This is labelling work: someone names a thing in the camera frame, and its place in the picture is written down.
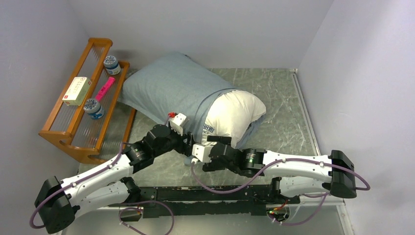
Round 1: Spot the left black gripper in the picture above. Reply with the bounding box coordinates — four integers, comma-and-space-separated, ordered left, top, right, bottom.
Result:
153, 124, 196, 157

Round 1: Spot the white pillow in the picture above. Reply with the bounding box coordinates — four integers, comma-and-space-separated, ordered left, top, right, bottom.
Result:
200, 90, 267, 149

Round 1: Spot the blue grey pillow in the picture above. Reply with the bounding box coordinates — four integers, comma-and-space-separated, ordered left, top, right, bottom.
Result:
118, 52, 246, 144

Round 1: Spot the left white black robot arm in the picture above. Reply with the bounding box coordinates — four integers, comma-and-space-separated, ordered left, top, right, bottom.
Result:
29, 124, 195, 234

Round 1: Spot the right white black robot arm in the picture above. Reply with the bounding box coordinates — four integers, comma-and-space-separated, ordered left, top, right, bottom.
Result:
192, 137, 357, 203

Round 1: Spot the black base crossbar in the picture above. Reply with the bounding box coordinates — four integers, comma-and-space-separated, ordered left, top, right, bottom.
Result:
108, 185, 289, 218

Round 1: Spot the wooden slatted rack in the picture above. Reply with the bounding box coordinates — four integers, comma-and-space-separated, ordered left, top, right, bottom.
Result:
39, 38, 136, 165

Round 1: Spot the pink marker pen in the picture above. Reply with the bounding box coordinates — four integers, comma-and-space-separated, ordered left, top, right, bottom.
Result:
95, 77, 115, 102

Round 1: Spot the blue white round jar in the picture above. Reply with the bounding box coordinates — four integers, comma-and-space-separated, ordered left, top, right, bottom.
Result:
103, 55, 121, 75

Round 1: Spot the white cardboard box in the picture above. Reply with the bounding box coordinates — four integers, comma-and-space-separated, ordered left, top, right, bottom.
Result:
62, 77, 92, 106

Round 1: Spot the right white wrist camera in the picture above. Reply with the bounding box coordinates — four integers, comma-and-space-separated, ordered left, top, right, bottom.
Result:
191, 143, 213, 163

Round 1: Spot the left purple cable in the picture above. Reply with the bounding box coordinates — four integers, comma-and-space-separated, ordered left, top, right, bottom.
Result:
29, 142, 176, 235

